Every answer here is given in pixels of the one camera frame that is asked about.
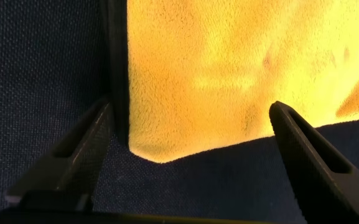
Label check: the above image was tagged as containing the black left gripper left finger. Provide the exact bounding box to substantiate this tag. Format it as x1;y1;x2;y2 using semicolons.
4;95;115;213

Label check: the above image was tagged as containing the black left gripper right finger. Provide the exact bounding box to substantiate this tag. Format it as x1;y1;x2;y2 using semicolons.
268;100;359;224

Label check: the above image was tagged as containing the yellow microfiber towel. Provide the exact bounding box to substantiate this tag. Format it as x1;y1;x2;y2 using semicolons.
100;0;359;164

